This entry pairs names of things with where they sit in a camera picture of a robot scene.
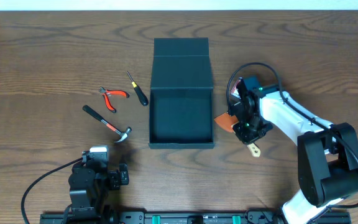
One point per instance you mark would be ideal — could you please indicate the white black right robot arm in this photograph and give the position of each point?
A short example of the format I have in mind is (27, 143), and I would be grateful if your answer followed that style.
(327, 152)

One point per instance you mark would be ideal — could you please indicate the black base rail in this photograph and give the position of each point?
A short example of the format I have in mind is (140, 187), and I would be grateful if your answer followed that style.
(251, 216)

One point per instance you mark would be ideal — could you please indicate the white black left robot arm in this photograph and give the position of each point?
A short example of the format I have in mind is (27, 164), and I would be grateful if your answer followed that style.
(90, 184)

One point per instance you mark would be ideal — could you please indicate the orange scraper with wooden handle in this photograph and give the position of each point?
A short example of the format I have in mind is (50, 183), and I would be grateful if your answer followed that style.
(227, 122)

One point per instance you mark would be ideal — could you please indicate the small claw hammer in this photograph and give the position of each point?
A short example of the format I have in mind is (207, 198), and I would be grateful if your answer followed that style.
(122, 134)

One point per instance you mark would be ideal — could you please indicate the black yellow screwdriver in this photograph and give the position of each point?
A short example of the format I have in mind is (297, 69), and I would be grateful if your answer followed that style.
(140, 94)

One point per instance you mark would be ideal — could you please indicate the blue clear screwdriver set case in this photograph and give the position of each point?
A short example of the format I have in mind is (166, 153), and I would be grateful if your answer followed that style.
(234, 92)

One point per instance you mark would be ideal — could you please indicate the black open gift box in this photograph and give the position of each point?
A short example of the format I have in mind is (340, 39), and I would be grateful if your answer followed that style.
(181, 95)

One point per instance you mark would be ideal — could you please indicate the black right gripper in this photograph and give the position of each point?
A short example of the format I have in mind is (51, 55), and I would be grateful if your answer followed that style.
(247, 140)

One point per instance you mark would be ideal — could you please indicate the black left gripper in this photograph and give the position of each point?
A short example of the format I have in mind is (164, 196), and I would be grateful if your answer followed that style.
(117, 178)

